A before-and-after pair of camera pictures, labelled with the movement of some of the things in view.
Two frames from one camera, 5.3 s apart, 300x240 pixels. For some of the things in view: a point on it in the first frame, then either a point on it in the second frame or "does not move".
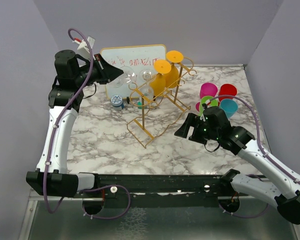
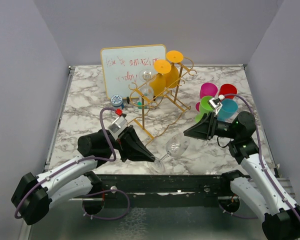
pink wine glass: (207, 89) does not move
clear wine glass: (127, 78) → (175, 146)
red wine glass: (227, 89) does not move
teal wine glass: (230, 107) does not move
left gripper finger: (110, 72) → (135, 149)
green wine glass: (213, 102) does not move
